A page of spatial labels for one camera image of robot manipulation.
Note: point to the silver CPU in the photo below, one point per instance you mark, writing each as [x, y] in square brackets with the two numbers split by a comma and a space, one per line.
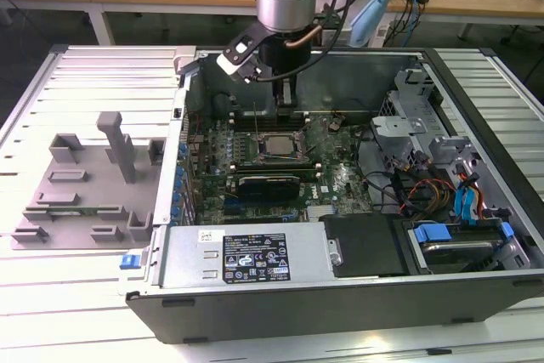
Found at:
[278, 145]

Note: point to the CPU socket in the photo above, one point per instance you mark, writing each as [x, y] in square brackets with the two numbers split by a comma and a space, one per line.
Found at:
[256, 148]

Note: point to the brown curved tube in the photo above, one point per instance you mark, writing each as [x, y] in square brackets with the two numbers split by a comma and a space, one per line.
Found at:
[304, 41]

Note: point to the white-clipped RAM slot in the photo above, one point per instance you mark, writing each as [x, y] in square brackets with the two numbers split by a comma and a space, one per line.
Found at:
[276, 167]
[243, 114]
[308, 175]
[243, 122]

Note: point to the black-clipped RAM slot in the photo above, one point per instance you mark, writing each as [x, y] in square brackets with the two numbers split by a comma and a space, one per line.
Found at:
[276, 163]
[243, 126]
[272, 170]
[243, 118]

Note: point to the round coin battery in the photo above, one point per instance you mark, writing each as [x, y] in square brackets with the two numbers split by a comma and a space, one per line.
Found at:
[336, 125]

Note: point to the green motherboard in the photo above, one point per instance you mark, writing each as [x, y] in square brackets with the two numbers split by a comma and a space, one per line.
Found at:
[331, 159]

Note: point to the black graphics card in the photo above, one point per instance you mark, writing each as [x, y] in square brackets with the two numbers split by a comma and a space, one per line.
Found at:
[268, 188]

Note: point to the blue rear panel connector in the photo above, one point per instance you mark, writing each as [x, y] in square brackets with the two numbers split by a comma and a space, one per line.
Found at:
[174, 212]
[180, 172]
[177, 185]
[175, 200]
[183, 150]

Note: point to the silver drive cage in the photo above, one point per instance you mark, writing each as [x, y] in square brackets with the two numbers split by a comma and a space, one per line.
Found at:
[399, 129]

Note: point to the silver finned heat sink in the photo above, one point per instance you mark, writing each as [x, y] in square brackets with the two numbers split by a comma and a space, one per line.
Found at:
[321, 213]

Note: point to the black plastic shroud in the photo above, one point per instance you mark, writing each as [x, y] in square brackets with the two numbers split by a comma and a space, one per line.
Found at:
[365, 244]

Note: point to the silver power supply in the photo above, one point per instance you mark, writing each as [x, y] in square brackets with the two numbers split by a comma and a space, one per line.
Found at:
[191, 261]

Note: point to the grey parts rack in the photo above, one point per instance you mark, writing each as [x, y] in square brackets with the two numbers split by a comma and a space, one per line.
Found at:
[85, 193]

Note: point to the green RAM stick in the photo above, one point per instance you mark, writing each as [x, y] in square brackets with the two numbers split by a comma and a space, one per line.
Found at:
[87, 211]

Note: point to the blue case latch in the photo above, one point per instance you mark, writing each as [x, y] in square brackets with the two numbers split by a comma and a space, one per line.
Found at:
[129, 262]

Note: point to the black silver PC case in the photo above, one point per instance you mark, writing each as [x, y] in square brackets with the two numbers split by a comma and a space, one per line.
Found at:
[297, 316]

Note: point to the hard disk with blue carrier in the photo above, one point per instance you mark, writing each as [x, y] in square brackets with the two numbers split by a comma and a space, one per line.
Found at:
[459, 252]

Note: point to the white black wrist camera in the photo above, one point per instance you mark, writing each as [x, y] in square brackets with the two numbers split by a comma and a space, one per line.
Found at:
[231, 65]

